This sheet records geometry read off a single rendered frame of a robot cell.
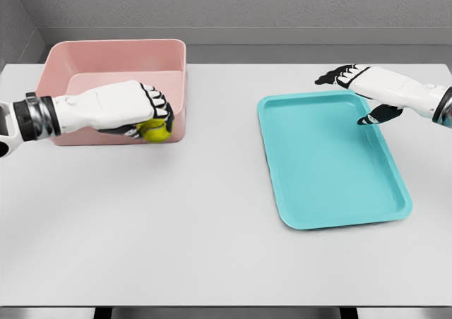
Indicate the blue plastic tray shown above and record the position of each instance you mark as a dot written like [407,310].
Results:
[328,160]

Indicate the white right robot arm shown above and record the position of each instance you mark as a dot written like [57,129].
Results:
[433,102]

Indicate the pink plastic basket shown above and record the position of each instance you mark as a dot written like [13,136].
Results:
[116,65]

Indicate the yellow-green tennis ball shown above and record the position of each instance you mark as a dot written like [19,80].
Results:
[154,130]

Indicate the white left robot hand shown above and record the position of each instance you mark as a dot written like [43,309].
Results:
[121,104]

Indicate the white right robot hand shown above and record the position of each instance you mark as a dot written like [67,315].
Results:
[379,84]

